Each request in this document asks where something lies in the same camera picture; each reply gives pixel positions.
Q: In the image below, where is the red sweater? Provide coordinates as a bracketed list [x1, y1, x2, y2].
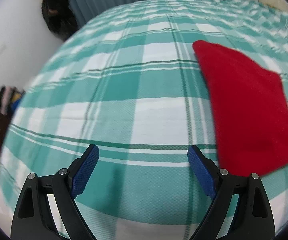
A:
[192, 40, 288, 177]

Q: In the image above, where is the pile of clothes on cabinet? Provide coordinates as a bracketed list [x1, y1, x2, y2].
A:
[0, 86, 26, 117]

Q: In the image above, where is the teal white plaid bedspread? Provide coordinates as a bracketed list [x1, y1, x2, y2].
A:
[0, 0, 288, 239]

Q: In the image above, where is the black hanging coat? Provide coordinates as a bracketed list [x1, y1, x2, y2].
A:
[41, 0, 78, 41]

